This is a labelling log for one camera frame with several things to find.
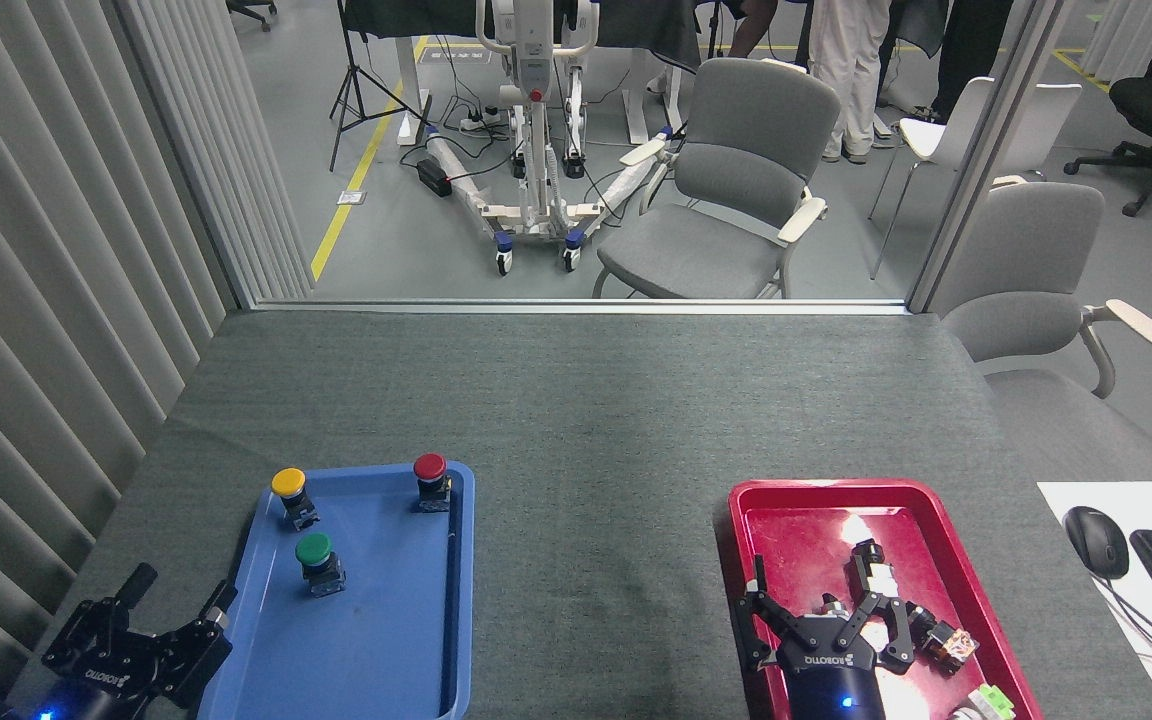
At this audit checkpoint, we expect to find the black switch with amber block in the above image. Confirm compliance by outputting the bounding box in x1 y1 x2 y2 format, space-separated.
914 605 980 676

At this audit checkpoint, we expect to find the black tripod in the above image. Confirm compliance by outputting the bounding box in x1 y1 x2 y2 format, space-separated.
329 0 433 173

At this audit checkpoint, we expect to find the red plastic tray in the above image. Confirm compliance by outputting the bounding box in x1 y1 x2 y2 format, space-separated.
714 478 1045 720

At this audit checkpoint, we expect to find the green push button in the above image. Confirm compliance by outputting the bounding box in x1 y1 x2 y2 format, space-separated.
294 532 347 598

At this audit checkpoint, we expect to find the white and green switch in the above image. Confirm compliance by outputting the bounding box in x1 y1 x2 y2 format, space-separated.
948 684 1017 720

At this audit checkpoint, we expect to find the person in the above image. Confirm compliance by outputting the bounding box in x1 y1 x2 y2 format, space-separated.
726 0 782 61
921 0 1015 123

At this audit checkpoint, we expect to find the yellow push button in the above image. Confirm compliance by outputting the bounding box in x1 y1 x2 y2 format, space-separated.
270 467 321 532

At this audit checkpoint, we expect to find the black and white switch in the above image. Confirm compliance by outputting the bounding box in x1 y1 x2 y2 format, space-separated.
848 538 899 601

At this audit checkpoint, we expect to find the grey armchair with beige armrests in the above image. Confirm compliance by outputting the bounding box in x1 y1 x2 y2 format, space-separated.
931 180 1152 481
591 57 842 301

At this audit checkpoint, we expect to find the white stand on wheels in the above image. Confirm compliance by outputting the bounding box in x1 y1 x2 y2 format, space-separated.
424 0 679 276

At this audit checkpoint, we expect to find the black cloth covered table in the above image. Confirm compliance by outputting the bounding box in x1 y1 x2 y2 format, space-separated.
341 0 707 73

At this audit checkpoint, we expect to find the blue plastic tray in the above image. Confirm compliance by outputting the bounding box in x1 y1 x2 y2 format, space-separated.
198 460 477 720

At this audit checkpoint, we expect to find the white plastic chair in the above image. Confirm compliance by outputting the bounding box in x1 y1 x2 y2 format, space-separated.
868 76 1084 281

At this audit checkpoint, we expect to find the red push button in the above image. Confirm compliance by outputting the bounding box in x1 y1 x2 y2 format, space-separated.
412 453 454 514

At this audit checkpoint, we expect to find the black computer mouse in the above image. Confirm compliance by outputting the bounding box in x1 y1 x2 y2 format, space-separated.
1063 506 1131 581

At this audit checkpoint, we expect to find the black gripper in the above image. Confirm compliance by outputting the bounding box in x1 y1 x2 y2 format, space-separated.
6 563 238 720
733 555 934 720

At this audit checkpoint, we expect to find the silver post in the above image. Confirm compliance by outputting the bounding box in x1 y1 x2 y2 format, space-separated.
906 0 1072 314

